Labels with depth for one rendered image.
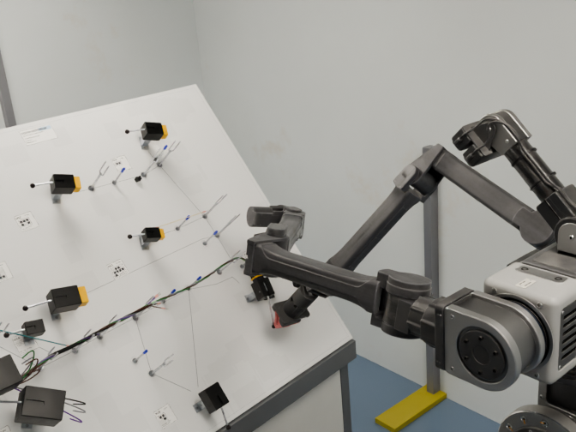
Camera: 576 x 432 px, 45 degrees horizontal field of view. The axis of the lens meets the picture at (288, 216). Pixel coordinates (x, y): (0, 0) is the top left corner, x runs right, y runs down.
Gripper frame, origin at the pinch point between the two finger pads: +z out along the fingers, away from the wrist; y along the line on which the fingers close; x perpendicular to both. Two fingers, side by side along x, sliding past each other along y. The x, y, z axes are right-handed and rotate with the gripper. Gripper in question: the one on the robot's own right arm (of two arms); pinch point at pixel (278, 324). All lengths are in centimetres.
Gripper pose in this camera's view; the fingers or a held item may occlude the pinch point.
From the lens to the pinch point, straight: 209.5
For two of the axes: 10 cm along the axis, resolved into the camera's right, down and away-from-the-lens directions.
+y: -7.6, 1.4, -6.3
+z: -4.5, 5.8, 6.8
